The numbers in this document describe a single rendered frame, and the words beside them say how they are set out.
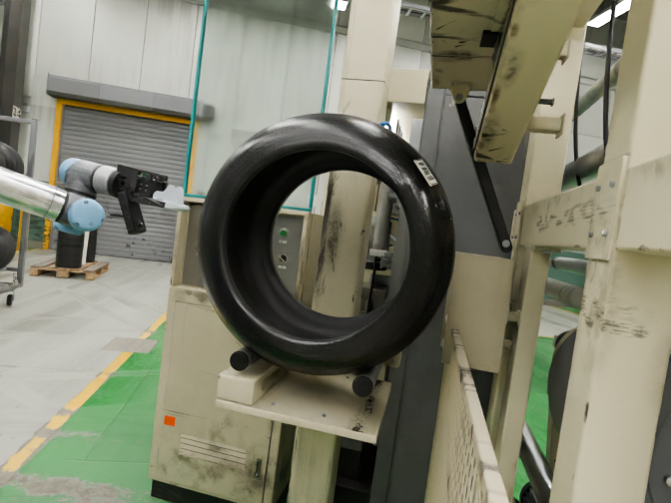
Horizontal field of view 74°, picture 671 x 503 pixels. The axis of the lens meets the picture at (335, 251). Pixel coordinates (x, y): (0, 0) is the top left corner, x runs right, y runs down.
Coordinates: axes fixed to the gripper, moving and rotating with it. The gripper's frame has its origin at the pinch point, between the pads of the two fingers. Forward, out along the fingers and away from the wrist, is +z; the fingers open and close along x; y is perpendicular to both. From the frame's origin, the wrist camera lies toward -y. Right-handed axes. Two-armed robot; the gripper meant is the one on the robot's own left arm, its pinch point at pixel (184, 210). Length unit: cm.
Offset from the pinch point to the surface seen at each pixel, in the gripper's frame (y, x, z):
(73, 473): -131, 61, -62
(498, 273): 4, 20, 79
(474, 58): 50, 5, 59
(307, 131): 23.7, -11.6, 30.2
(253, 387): -32.9, -10.2, 31.5
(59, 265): -167, 434, -433
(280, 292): -16.5, 15.1, 24.6
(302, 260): -13, 61, 16
